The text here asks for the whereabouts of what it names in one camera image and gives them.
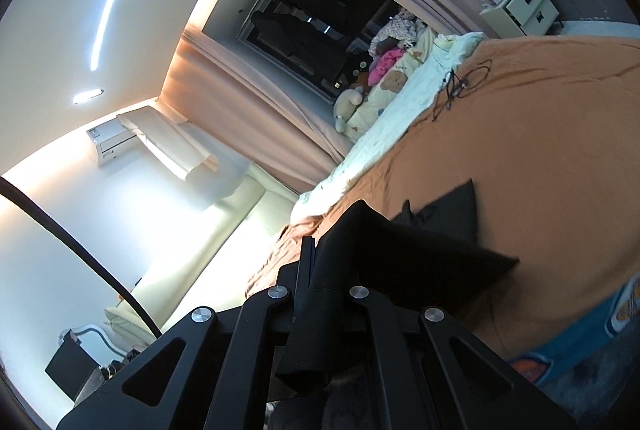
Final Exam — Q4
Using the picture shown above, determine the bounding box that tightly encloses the black plush toy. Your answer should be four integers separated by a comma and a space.
350, 60, 376, 92

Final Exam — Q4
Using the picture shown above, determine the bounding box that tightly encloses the bear print cushion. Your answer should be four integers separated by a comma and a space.
345, 27, 436, 141

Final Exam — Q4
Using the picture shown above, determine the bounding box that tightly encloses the white nightstand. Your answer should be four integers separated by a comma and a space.
480, 0, 561, 36

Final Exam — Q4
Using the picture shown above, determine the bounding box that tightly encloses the white air conditioner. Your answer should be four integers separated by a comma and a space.
86, 117, 138, 167

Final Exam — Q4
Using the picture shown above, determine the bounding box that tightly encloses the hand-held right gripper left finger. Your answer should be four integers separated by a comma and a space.
57, 235, 317, 430

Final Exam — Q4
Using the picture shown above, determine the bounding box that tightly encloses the cream padded headboard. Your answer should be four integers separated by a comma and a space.
102, 160, 301, 351

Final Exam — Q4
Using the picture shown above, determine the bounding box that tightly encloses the dark box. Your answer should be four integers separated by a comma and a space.
45, 330, 101, 406

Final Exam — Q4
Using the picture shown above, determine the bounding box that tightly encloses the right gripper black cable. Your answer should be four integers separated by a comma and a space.
0, 176, 163, 340

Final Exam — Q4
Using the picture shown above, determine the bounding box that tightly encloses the bed with orange sheet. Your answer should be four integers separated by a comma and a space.
245, 32, 640, 391

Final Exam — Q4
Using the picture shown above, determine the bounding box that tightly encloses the pink cloth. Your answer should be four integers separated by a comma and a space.
369, 47, 406, 83

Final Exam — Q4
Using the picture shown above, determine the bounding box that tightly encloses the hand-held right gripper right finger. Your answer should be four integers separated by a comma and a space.
345, 284, 578, 430

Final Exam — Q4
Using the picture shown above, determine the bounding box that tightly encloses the pink curtain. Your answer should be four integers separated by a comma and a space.
160, 25, 351, 193

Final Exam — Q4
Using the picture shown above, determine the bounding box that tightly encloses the cream plush toy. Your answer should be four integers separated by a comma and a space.
333, 87, 368, 133

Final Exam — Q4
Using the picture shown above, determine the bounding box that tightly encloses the pale green blanket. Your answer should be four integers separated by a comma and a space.
290, 32, 486, 223

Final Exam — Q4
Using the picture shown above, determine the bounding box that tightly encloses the thin black cable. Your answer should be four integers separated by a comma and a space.
431, 59, 493, 122

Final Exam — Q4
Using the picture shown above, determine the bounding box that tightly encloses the floral patterned clothing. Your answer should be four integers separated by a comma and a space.
372, 7, 428, 56

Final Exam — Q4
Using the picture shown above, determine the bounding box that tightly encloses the large black jacket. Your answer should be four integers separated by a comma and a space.
272, 179, 521, 393

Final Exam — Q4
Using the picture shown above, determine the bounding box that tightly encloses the ceiling spotlight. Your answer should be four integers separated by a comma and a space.
72, 88, 104, 106

